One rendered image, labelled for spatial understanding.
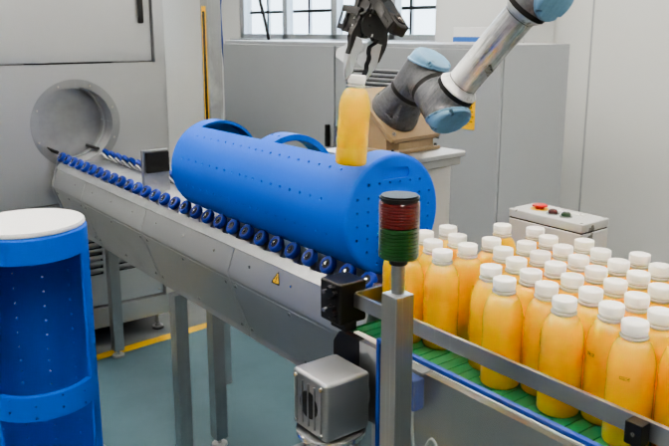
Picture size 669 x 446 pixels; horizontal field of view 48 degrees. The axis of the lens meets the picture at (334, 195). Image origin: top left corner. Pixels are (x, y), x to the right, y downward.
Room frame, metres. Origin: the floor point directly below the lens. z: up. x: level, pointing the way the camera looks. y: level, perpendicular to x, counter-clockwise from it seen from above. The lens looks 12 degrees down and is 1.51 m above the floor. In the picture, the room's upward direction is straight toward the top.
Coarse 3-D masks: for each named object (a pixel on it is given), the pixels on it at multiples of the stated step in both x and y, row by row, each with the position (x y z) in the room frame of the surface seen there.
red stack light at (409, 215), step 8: (384, 208) 1.11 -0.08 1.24; (392, 208) 1.10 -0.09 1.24; (400, 208) 1.10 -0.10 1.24; (408, 208) 1.10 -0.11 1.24; (416, 208) 1.11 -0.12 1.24; (384, 216) 1.11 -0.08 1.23; (392, 216) 1.10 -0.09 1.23; (400, 216) 1.10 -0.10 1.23; (408, 216) 1.10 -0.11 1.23; (416, 216) 1.11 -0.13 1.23; (384, 224) 1.11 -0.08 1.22; (392, 224) 1.10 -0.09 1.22; (400, 224) 1.10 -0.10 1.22; (408, 224) 1.10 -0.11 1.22; (416, 224) 1.11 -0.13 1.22
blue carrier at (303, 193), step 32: (192, 128) 2.30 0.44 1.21; (224, 128) 2.39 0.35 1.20; (192, 160) 2.18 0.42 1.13; (224, 160) 2.04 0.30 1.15; (256, 160) 1.93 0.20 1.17; (288, 160) 1.84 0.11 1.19; (320, 160) 1.76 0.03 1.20; (384, 160) 1.66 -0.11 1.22; (416, 160) 1.72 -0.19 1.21; (192, 192) 2.20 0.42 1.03; (224, 192) 2.02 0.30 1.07; (256, 192) 1.88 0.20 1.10; (288, 192) 1.77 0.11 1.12; (320, 192) 1.68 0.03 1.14; (352, 192) 1.61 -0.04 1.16; (416, 192) 1.72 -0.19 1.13; (256, 224) 1.96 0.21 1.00; (288, 224) 1.79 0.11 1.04; (320, 224) 1.67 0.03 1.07; (352, 224) 1.60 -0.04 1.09; (352, 256) 1.61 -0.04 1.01
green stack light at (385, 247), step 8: (384, 232) 1.11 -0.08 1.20; (392, 232) 1.10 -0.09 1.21; (400, 232) 1.10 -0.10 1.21; (408, 232) 1.10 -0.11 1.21; (416, 232) 1.11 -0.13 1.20; (384, 240) 1.11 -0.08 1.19; (392, 240) 1.10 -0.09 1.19; (400, 240) 1.10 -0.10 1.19; (408, 240) 1.10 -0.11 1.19; (416, 240) 1.11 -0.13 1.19; (384, 248) 1.11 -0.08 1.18; (392, 248) 1.10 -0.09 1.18; (400, 248) 1.10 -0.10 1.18; (408, 248) 1.10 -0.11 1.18; (416, 248) 1.11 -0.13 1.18; (384, 256) 1.11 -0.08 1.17; (392, 256) 1.10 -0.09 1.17; (400, 256) 1.10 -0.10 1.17; (408, 256) 1.10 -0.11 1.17; (416, 256) 1.11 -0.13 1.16
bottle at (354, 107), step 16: (352, 96) 1.59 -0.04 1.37; (368, 96) 1.61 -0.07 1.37; (352, 112) 1.58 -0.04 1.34; (368, 112) 1.60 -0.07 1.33; (352, 128) 1.58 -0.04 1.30; (368, 128) 1.61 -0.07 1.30; (336, 144) 1.61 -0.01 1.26; (352, 144) 1.58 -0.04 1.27; (336, 160) 1.60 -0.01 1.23; (352, 160) 1.58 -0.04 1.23
